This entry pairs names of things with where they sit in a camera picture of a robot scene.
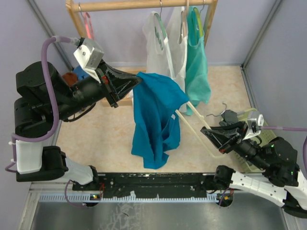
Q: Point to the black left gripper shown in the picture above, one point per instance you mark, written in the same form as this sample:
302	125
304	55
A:
116	82

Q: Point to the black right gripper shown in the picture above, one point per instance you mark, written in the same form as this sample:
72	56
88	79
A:
224	135

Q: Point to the blue t-shirt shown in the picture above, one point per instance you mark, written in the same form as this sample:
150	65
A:
157	130

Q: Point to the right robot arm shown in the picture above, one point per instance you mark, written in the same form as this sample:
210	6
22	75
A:
286	186

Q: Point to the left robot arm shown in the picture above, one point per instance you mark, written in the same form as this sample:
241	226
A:
34	118

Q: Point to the grey t-shirt in basket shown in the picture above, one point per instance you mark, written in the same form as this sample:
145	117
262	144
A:
229	117

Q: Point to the teal t-shirt on hanger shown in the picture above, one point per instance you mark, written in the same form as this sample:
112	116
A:
197	87

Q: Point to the white t-shirt on green hanger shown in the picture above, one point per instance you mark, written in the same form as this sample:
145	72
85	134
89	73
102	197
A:
159	62

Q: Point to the pink hanger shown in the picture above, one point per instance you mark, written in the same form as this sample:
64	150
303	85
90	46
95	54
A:
87	23

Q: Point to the green hanger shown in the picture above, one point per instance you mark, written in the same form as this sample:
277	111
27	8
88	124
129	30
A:
159	30

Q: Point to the wooden hanger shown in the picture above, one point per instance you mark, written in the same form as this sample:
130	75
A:
184	24

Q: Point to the white t-shirt on wooden hanger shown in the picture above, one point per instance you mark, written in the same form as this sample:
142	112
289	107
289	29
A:
178	47

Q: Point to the yellow hanger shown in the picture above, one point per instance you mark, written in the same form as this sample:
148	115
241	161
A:
198	25

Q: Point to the light blue striped cloth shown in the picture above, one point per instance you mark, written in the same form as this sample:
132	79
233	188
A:
80	73

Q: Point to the brown cloth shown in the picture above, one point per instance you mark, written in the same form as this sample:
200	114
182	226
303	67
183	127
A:
70	78

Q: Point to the wooden clothes rack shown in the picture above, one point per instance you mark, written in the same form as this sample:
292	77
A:
125	17

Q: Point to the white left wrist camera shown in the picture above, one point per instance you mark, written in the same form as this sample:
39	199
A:
88	55

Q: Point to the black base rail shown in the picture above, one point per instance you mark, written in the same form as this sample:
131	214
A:
152	185

